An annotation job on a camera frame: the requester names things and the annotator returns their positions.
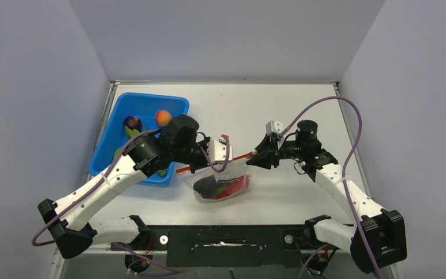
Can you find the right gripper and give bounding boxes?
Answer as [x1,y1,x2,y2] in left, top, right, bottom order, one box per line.
[246,135,305,169]

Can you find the clear zip top bag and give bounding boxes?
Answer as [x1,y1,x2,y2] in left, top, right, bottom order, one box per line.
[175,153,252,203]

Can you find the fake purple eggplant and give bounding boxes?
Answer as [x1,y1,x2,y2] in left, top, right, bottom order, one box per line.
[193,176,224,199]

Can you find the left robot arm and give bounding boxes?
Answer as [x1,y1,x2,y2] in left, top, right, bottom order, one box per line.
[32,115,232,259]

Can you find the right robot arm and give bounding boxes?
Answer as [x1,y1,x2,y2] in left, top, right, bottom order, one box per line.
[246,120,407,273]

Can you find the fake peach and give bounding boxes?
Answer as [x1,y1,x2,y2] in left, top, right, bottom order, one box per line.
[155,110,172,127]

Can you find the green fake leafy vegetable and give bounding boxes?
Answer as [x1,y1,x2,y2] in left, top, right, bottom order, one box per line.
[124,126,146,140]

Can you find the fake dark plum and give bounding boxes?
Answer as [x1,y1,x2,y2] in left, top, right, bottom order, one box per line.
[123,116,142,131]

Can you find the green fake lime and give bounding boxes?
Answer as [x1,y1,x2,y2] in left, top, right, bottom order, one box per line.
[113,146,123,162]

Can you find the blue plastic bin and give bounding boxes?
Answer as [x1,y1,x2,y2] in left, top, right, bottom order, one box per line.
[88,92,190,188]

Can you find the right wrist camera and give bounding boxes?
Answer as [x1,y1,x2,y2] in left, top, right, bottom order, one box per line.
[265,120,284,136]

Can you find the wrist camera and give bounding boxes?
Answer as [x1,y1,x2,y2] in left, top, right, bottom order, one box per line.
[207,136,229,164]
[265,120,284,136]

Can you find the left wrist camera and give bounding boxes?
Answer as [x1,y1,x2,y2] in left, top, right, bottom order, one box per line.
[207,136,229,164]

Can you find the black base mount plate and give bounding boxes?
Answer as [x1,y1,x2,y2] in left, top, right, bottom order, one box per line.
[111,224,321,267]

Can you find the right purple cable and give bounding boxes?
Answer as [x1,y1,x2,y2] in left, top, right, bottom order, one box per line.
[280,96,382,279]

